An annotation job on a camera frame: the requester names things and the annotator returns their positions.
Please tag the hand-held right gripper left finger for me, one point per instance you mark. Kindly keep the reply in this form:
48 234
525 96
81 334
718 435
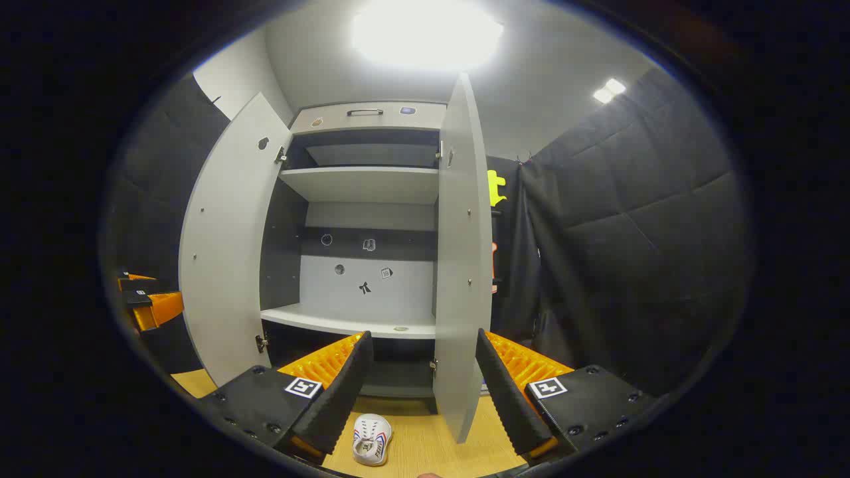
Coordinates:
339 392

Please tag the grey shoe cabinet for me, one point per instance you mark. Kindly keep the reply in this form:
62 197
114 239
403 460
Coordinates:
365 182

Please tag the small ceiling light panel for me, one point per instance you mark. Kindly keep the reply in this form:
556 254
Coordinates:
609 90

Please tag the white striped canvas shoe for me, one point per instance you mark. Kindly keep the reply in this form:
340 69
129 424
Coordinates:
372 435

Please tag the large ceiling light panel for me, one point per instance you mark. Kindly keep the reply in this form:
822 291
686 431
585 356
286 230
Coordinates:
425 33

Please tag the grey cabinet drawer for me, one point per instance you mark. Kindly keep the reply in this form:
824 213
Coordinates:
398 119

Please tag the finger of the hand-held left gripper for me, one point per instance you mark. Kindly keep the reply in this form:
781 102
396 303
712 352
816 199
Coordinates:
139 284
159 309

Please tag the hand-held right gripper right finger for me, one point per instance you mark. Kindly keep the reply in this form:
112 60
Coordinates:
508 398

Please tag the grey shoe cabinet door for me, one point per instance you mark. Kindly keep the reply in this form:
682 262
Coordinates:
461 265
226 252

